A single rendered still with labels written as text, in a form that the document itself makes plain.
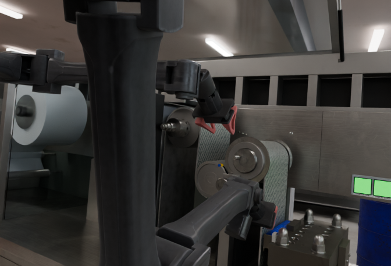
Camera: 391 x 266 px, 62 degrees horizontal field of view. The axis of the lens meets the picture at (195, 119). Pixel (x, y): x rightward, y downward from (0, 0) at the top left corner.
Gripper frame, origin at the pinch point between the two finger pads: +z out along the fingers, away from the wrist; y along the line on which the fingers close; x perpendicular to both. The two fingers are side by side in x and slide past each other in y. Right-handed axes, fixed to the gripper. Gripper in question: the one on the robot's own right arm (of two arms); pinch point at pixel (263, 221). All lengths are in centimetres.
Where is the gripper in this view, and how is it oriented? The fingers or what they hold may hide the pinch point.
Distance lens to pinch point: 105.2
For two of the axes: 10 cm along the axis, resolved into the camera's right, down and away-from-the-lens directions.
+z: 4.2, 5.5, 7.2
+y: 8.5, 0.5, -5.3
